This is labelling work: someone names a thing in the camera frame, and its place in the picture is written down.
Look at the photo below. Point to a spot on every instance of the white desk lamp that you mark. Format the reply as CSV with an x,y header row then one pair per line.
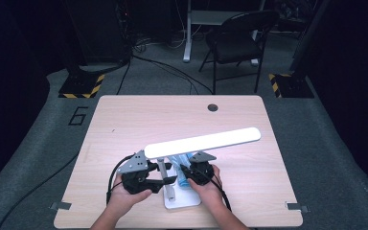
x,y
204,142

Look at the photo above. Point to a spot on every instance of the black folding chair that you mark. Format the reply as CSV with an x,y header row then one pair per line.
x,y
236,41

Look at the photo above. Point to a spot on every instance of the black yellow striped stand base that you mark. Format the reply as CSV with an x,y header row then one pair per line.
x,y
80,86
294,86

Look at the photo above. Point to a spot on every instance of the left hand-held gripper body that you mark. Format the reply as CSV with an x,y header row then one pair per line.
x,y
134,164

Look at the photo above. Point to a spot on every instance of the white desk frame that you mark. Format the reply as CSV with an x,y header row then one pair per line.
x,y
187,38

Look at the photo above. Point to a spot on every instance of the black equipment cabinet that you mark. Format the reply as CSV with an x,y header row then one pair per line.
x,y
99,32

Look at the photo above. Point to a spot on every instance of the grey tape strip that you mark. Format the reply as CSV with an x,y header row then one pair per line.
x,y
60,206
297,207

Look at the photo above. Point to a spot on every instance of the person's left hand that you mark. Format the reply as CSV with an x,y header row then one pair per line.
x,y
123,201

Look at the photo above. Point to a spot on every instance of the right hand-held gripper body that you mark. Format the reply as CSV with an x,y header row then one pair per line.
x,y
201,174

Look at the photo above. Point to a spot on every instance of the black table grommet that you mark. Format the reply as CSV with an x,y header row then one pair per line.
x,y
212,107

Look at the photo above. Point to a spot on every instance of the person's right hand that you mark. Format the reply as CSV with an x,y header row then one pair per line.
x,y
211,193

